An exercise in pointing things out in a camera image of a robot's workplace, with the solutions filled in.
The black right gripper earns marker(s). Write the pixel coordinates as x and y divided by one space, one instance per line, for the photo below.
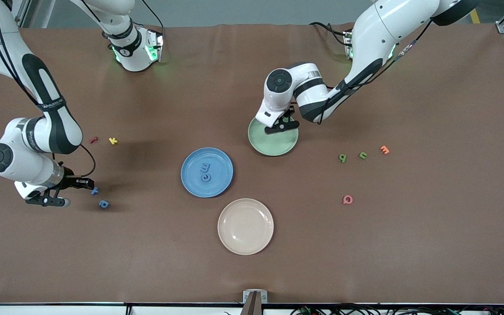
71 182

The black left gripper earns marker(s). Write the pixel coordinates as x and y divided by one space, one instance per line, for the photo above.
288 113

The blue foam letter X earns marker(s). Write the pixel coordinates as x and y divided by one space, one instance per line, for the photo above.
96 191

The blue foam letter P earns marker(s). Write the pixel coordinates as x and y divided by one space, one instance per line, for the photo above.
104 204

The green foam letter P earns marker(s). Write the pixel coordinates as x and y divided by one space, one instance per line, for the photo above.
342 158

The green foam letter U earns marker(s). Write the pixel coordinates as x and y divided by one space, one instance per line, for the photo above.
362 155

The blue foam letter E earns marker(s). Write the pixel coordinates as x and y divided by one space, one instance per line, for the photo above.
205 167

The blue foam letter C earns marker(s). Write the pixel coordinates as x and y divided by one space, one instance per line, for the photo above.
204 177

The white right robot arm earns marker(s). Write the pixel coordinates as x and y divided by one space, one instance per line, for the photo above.
20 162

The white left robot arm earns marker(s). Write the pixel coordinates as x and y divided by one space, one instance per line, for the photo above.
379 35

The green plate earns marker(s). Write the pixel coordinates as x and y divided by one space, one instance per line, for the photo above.
274 144

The red foam letter R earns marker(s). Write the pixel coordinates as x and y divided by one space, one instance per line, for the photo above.
93 140

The yellow foam letter K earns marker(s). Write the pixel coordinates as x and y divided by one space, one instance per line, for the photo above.
113 140

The blue plate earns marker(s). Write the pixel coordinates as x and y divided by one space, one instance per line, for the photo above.
221 175

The orange foam letter E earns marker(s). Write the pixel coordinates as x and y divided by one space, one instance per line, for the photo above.
384 149

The pink foam letter Q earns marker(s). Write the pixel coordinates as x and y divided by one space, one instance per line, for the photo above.
344 199

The brown table cover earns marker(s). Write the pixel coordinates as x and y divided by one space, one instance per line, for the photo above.
190 87

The beige plate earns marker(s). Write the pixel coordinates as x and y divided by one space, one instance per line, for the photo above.
245 226

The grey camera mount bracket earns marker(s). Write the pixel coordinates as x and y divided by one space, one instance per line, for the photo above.
255 302

